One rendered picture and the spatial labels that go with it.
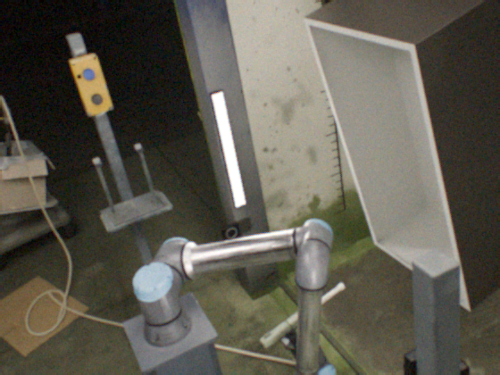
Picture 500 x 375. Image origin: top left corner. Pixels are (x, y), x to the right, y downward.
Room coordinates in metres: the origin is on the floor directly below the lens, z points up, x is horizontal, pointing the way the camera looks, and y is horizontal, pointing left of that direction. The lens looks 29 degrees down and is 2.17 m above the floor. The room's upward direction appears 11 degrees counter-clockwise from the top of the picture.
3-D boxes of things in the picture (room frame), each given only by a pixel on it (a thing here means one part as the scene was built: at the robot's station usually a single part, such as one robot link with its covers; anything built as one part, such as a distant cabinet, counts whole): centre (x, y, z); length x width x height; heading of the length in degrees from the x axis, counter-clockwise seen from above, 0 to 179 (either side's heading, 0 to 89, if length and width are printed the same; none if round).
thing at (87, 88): (2.53, 0.64, 1.42); 0.12 x 0.06 x 0.26; 110
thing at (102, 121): (2.59, 0.66, 0.82); 0.06 x 0.06 x 1.64; 20
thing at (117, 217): (2.44, 0.59, 0.95); 0.26 x 0.15 x 0.32; 110
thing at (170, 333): (1.72, 0.44, 0.69); 0.19 x 0.19 x 0.10
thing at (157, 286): (1.73, 0.44, 0.83); 0.17 x 0.15 x 0.18; 162
